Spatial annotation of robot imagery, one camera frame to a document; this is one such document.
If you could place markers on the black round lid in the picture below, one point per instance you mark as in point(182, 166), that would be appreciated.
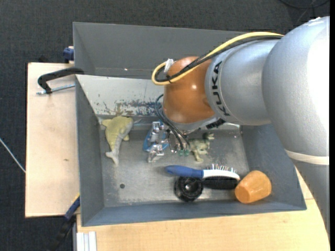
point(188, 188)

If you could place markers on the yellow-green toy shark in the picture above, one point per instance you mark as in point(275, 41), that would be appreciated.
point(116, 133)

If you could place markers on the grey metal bin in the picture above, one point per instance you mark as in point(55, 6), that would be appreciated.
point(146, 189)

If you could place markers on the black cylinder on white bracket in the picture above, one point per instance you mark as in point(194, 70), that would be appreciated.
point(215, 124)

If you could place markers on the blue and white hairbrush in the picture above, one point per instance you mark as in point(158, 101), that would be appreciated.
point(188, 171)

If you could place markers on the pale wood board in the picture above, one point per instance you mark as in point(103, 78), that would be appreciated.
point(52, 153)

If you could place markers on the green toy dinosaur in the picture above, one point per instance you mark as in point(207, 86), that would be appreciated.
point(199, 146)

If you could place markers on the orange plastic cup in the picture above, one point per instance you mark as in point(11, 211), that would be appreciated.
point(253, 187)

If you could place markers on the blue flat object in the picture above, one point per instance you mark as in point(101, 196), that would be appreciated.
point(146, 143)

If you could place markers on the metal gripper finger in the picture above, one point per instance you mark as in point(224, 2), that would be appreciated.
point(157, 129)
point(156, 152)

